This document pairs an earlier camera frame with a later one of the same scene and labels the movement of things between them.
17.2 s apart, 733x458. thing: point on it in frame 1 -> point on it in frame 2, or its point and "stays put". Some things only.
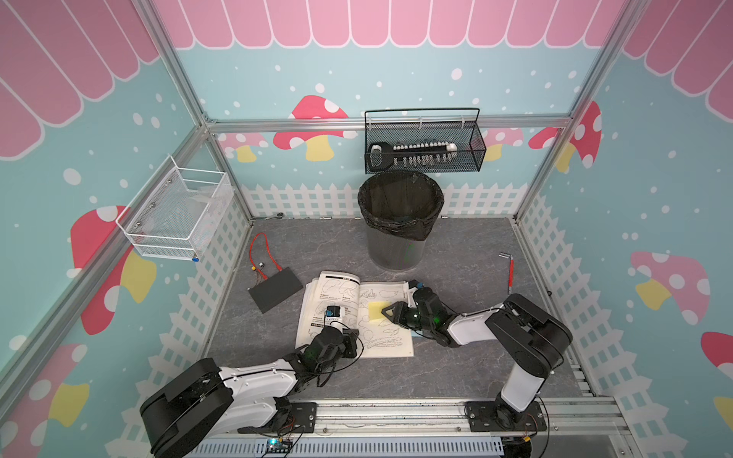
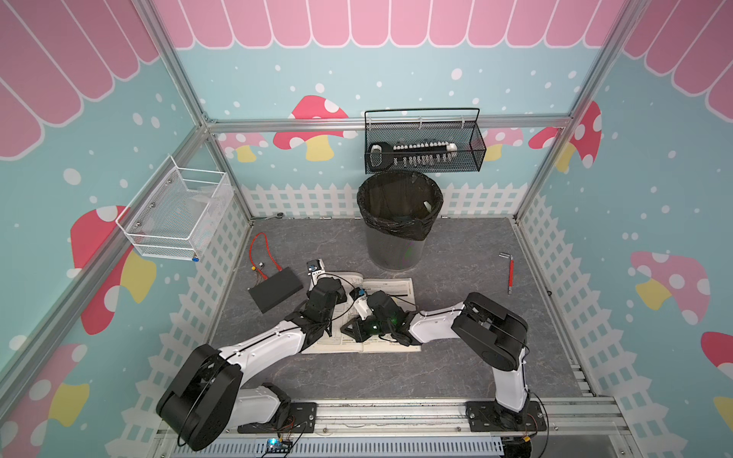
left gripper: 349,339 -> 342,296
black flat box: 275,289 stays put
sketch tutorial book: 332,300 stays put
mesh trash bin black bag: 400,208 stays put
